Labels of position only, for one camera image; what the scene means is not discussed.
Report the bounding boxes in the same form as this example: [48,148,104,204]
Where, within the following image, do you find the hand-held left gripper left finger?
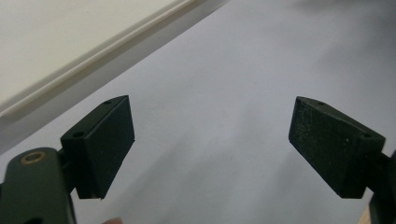
[60,94,136,200]

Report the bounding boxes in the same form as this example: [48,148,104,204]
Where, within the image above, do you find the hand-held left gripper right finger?
[288,95,387,200]

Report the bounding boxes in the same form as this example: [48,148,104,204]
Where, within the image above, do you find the cream flat tray with rim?
[0,0,200,119]

